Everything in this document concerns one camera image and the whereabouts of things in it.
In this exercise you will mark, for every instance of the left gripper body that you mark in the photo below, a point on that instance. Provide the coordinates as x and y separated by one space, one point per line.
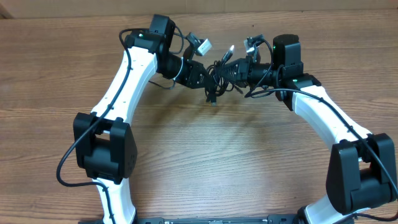
190 71

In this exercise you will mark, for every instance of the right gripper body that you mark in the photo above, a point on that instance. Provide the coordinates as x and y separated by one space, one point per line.
247 74

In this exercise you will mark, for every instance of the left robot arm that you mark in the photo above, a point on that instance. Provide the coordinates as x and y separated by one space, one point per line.
104 143

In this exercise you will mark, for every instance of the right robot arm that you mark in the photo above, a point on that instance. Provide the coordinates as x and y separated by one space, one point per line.
362 171

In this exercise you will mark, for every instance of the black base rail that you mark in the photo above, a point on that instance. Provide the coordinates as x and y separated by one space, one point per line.
217 221

